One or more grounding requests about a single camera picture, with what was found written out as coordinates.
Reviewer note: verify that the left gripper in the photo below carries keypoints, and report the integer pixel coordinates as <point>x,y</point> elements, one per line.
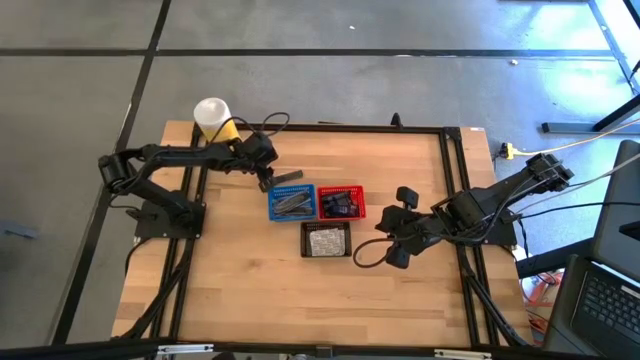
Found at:
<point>256,149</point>

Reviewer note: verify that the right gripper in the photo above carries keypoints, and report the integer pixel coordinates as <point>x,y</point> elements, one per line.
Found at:
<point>407,227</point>

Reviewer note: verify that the blue plastic basket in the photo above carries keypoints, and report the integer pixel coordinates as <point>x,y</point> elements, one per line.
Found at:
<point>272,189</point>

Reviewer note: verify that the black plastic basket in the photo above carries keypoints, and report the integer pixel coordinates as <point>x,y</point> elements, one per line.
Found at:
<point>304,239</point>

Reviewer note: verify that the red plastic basket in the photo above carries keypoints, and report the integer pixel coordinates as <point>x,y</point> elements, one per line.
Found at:
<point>345,189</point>

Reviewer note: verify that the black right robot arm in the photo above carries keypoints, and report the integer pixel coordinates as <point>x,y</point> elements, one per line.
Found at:
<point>500,202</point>

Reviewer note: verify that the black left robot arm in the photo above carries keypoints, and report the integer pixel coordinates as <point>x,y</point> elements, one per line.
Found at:
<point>165,152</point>

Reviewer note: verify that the yellow white wipes canister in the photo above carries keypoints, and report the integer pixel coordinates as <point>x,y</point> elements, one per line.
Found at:
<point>212,117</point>

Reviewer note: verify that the black side desk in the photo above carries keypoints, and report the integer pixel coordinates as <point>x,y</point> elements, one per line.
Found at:
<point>550,260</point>

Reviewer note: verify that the black standing desk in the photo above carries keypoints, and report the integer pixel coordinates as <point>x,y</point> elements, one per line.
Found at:
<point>570,128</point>

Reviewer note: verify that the open black laptop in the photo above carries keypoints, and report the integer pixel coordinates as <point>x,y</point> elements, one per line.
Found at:
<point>600,310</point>

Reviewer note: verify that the dark grey monitor panel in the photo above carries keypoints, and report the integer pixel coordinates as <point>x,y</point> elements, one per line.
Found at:
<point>620,210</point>

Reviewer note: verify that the grey floor tape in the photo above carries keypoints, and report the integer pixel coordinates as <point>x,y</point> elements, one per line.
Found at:
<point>20,231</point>

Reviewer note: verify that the black gantry crossbar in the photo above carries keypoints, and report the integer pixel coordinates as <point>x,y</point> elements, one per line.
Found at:
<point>75,352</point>

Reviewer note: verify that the silver gantry bracket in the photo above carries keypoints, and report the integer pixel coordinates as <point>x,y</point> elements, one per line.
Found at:
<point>185,349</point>
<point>462,354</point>

